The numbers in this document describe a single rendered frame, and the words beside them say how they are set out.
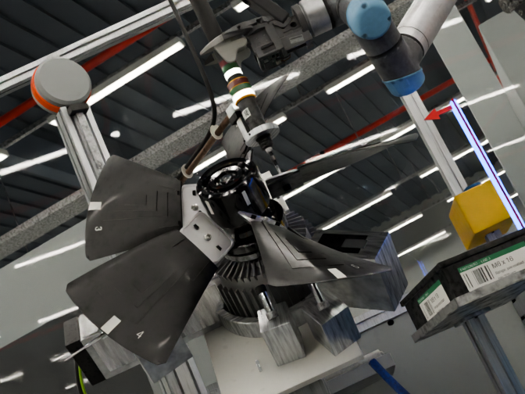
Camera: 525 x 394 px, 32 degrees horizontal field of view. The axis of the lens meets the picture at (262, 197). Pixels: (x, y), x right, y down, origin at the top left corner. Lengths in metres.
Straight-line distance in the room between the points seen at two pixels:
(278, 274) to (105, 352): 0.51
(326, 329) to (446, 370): 0.79
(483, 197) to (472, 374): 0.58
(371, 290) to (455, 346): 0.73
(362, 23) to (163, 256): 0.55
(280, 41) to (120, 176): 0.42
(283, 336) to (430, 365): 0.78
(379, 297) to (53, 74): 1.22
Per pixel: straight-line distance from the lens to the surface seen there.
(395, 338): 2.36
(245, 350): 1.74
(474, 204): 1.93
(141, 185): 1.84
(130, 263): 1.63
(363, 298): 1.69
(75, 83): 2.53
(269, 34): 1.79
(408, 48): 1.79
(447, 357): 2.36
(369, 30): 1.71
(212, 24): 1.84
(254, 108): 1.76
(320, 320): 1.61
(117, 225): 1.86
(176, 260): 1.63
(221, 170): 1.71
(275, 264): 1.44
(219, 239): 1.67
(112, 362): 1.83
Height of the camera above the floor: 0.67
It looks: 17 degrees up
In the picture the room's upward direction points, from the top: 25 degrees counter-clockwise
